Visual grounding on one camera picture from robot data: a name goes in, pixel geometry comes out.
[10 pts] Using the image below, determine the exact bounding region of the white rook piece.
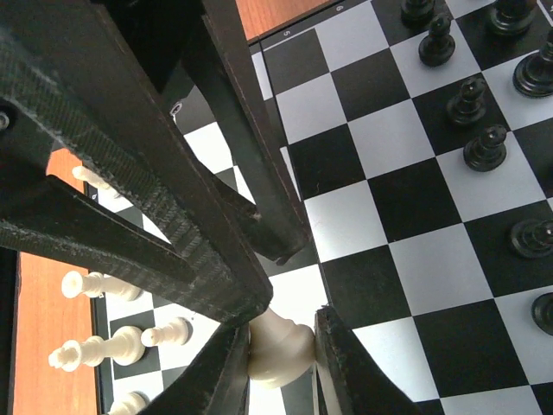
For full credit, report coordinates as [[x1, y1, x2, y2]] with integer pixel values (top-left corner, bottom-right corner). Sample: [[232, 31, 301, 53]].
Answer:
[[72, 166, 113, 191]]

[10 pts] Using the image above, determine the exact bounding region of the black magnetic chess board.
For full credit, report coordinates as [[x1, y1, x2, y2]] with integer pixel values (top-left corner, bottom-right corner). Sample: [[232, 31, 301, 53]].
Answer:
[[84, 0, 553, 415]]

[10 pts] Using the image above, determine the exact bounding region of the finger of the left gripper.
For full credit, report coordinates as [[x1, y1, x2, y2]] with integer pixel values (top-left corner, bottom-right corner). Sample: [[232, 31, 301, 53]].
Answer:
[[1, 1, 273, 323], [181, 1, 309, 265]]

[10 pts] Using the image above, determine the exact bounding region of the white bishop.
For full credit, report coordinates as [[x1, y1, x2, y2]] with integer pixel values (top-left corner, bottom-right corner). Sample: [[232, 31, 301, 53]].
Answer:
[[247, 308, 315, 389], [107, 392, 147, 415]]

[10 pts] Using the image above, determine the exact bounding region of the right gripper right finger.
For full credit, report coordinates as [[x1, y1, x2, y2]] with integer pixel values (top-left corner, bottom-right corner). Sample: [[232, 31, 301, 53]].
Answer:
[[314, 306, 421, 415]]

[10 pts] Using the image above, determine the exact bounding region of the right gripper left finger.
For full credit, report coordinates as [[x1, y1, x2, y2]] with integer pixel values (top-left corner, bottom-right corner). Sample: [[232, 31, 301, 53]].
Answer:
[[141, 325, 250, 415]]

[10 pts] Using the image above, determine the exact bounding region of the black pawn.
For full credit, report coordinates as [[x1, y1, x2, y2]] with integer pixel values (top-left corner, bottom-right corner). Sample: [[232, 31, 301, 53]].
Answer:
[[418, 14, 455, 67], [463, 124, 507, 172], [509, 219, 552, 259], [446, 77, 487, 126]]

